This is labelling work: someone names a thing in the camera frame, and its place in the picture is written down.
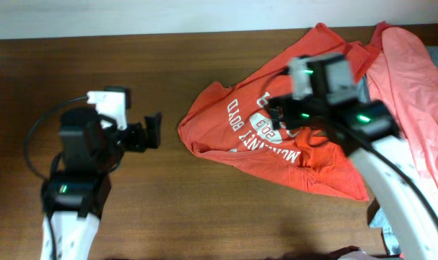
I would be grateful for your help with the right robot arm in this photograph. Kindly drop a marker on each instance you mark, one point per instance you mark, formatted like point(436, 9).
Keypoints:
point(369, 137)

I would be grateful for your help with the salmon pink t-shirt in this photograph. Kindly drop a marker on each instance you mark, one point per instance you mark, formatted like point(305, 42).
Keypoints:
point(405, 78)

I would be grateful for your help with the light blue t-shirt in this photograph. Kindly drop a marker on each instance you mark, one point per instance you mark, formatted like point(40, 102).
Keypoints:
point(375, 216)

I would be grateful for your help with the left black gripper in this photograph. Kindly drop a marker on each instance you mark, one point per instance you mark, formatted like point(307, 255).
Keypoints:
point(136, 132)

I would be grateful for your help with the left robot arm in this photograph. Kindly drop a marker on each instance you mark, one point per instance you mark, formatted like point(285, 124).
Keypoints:
point(79, 184)

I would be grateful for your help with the orange printed t-shirt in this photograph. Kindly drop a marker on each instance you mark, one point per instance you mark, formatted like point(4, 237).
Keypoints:
point(231, 126)

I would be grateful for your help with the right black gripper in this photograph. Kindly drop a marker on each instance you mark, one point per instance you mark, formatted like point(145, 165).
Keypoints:
point(284, 104)

